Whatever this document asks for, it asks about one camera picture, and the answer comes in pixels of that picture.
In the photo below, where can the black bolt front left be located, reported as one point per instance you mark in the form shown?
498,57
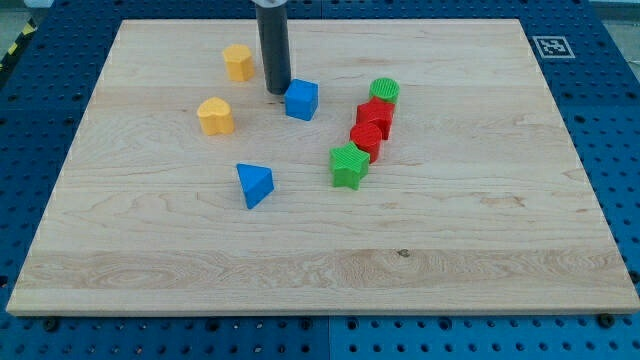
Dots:
50,324

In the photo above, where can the green cylinder block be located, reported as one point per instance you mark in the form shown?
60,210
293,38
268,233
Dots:
384,88

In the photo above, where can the blue cube block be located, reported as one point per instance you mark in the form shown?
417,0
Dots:
301,99

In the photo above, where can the light wooden board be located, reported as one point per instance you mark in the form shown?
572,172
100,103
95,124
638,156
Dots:
477,204

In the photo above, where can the yellow heart block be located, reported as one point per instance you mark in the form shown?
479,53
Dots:
215,116

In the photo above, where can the green star block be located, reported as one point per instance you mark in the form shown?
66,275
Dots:
348,165

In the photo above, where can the red cylinder block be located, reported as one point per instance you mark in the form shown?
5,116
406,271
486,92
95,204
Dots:
367,137

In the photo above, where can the yellow hexagon block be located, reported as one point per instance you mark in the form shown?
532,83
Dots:
239,62

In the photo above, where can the blue triangle block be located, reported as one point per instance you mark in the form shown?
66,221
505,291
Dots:
256,183

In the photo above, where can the red pentagon block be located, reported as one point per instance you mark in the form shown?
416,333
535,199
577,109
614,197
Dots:
378,112

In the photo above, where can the black bolt front right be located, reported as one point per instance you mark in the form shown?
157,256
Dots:
606,320

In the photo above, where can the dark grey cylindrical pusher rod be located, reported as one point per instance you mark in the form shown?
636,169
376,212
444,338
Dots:
272,21

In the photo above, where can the black bolt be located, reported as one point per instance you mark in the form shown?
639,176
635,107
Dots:
606,320
50,324

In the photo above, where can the white fiducial marker tag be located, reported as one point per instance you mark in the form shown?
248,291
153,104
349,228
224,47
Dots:
553,47

